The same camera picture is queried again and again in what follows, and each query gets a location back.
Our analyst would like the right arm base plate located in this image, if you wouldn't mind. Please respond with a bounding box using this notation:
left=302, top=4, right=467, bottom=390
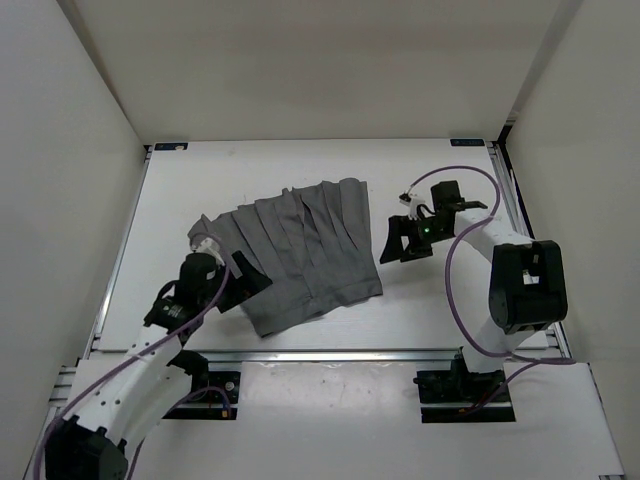
left=413, top=356, right=516, bottom=424

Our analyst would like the right aluminium side rail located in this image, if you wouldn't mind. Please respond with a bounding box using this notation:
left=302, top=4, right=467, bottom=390
left=487, top=141, right=574, bottom=362

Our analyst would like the blue label sticker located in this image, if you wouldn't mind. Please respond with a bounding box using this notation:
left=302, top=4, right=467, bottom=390
left=154, top=142, right=189, bottom=151
left=450, top=138, right=485, bottom=147

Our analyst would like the right blue label sticker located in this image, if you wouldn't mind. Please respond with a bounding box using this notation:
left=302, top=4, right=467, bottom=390
left=450, top=138, right=485, bottom=147

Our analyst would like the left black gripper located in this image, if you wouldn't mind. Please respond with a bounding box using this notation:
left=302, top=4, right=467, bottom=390
left=199, top=250, right=272, bottom=312

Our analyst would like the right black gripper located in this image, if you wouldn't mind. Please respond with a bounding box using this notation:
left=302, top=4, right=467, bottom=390
left=379, top=215, right=451, bottom=264

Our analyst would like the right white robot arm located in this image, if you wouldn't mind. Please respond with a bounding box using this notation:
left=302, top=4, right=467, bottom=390
left=380, top=181, right=568, bottom=400

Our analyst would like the aluminium front rail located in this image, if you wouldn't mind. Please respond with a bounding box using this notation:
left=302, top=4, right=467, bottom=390
left=202, top=349, right=457, bottom=363

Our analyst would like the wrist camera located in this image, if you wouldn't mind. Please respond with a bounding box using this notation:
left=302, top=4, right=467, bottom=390
left=399, top=192, right=433, bottom=220
left=191, top=237, right=225, bottom=265

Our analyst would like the grey pleated skirt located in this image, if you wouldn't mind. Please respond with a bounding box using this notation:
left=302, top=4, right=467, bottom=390
left=187, top=178, right=383, bottom=337

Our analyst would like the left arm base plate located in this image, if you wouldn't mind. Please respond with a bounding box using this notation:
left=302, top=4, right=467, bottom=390
left=164, top=363, right=241, bottom=421

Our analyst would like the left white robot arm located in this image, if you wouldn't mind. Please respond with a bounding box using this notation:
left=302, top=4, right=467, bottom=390
left=33, top=251, right=272, bottom=479

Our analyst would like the left aluminium frame rail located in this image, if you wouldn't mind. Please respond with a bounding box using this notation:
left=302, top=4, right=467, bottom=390
left=19, top=219, right=126, bottom=480

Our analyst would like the left blue label sticker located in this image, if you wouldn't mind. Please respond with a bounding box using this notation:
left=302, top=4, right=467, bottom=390
left=154, top=142, right=189, bottom=151

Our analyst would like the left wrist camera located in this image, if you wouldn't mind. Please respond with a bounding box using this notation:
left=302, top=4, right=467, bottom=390
left=191, top=237, right=225, bottom=265

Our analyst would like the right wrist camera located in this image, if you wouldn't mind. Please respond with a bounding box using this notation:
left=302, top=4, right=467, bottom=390
left=399, top=192, right=433, bottom=220

